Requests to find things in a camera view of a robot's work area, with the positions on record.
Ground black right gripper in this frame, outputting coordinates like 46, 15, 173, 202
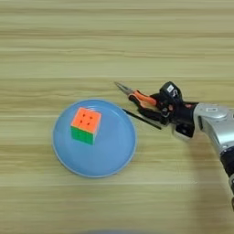
138, 92, 197, 126

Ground orange black needle-nose pliers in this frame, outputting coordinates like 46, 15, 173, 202
114, 80, 159, 110

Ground small black square box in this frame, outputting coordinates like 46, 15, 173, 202
172, 122, 196, 142

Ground thin black pen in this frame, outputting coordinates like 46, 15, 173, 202
122, 108, 163, 131

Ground blue round plate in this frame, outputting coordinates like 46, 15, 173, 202
52, 99, 138, 179

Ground orange green puzzle cube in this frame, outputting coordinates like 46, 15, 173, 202
70, 106, 102, 145

